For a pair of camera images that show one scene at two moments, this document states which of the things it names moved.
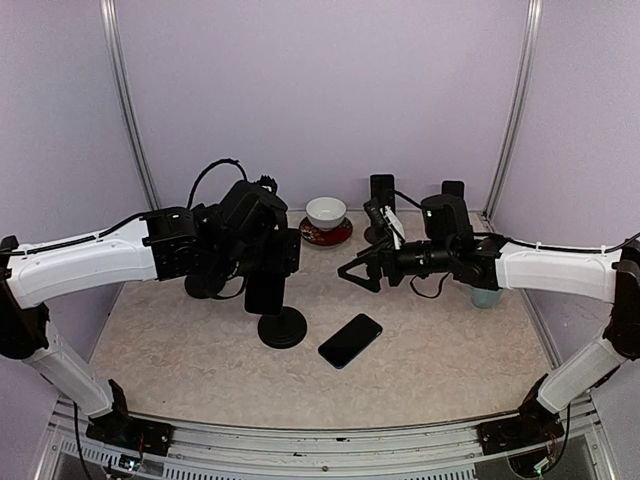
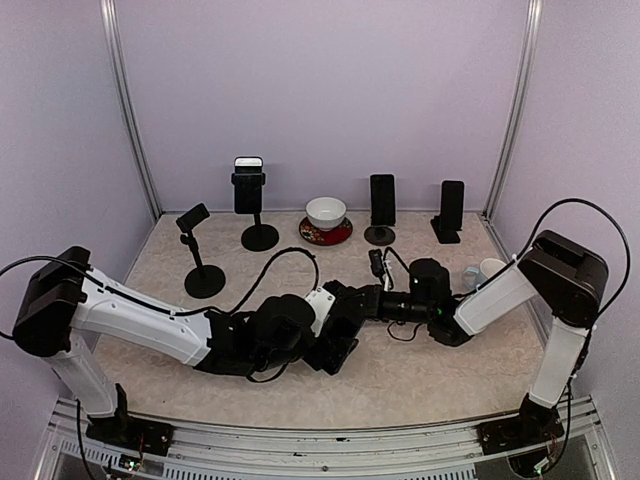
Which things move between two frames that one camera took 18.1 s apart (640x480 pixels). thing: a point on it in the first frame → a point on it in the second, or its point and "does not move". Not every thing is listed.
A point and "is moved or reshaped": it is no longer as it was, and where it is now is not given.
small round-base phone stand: x=374 y=235 does not move
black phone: x=382 y=187 does not move
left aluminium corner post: x=110 y=21 does not move
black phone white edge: x=264 y=294 is moved or reshaped
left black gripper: x=286 y=253 → x=320 y=360
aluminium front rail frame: x=208 y=451 does not move
